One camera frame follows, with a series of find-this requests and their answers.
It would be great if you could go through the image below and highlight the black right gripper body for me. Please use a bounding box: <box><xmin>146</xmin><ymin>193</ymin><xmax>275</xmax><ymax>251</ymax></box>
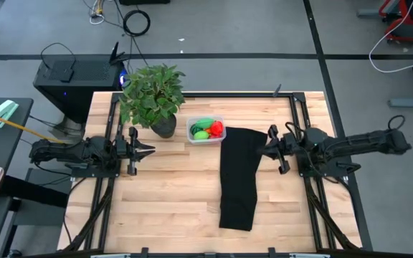
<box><xmin>268</xmin><ymin>124</ymin><xmax>303</xmax><ymax>176</ymax></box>

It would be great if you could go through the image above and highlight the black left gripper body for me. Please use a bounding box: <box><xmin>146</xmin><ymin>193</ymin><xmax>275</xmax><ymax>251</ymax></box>
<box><xmin>115</xmin><ymin>127</ymin><xmax>138</xmax><ymax>176</ymax></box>

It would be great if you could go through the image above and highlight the red toy bell pepper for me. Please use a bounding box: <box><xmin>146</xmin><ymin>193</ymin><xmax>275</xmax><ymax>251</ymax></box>
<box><xmin>209</xmin><ymin>120</ymin><xmax>225</xmax><ymax>136</ymax></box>

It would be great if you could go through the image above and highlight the green toy corn yellow tip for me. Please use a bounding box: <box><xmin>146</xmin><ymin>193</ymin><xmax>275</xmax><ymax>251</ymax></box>
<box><xmin>194</xmin><ymin>118</ymin><xmax>216</xmax><ymax>129</ymax></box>

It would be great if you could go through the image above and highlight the clear plastic food container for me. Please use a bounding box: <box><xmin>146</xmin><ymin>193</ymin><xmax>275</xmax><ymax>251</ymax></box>
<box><xmin>186</xmin><ymin>115</ymin><xmax>227</xmax><ymax>145</ymax></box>

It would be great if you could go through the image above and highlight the potted green plant black pot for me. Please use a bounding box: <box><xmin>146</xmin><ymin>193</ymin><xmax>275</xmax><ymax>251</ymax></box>
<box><xmin>118</xmin><ymin>63</ymin><xmax>186</xmax><ymax>140</ymax></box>

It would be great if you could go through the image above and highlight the black cloth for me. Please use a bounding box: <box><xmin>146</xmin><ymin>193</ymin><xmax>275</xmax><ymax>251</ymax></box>
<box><xmin>218</xmin><ymin>126</ymin><xmax>269</xmax><ymax>232</ymax></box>

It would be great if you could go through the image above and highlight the black computer tower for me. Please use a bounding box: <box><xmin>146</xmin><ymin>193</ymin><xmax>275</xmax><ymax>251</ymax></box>
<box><xmin>33</xmin><ymin>53</ymin><xmax>125</xmax><ymax>125</ymax></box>

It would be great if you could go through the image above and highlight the black wifi antenna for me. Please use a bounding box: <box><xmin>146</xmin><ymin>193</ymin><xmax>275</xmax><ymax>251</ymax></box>
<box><xmin>108</xmin><ymin>42</ymin><xmax>130</xmax><ymax>66</ymax></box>

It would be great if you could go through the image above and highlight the grey metal floor leg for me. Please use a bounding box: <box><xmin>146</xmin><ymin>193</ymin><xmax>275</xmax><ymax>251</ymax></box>
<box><xmin>387</xmin><ymin>95</ymin><xmax>413</xmax><ymax>109</ymax></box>
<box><xmin>356</xmin><ymin>7</ymin><xmax>385</xmax><ymax>19</ymax></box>

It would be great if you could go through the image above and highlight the mint green stapler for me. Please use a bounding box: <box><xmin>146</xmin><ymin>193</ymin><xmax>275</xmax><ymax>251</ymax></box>
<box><xmin>0</xmin><ymin>100</ymin><xmax>20</xmax><ymax>129</ymax></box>

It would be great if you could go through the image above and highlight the black metal table frame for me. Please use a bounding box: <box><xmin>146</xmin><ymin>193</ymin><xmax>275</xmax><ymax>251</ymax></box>
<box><xmin>62</xmin><ymin>91</ymin><xmax>374</xmax><ymax>258</ymax></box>

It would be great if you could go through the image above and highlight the yellow cord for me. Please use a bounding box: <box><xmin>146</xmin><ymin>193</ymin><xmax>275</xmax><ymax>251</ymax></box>
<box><xmin>0</xmin><ymin>108</ymin><xmax>67</xmax><ymax>144</ymax></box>

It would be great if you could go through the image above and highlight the coiled black cable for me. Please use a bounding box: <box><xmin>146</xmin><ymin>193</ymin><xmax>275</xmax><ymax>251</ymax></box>
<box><xmin>122</xmin><ymin>9</ymin><xmax>151</xmax><ymax>37</ymax></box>

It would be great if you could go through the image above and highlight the white and yellow cable bundle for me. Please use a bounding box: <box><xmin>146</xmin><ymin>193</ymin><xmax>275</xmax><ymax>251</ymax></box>
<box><xmin>82</xmin><ymin>0</ymin><xmax>121</xmax><ymax>26</ymax></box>

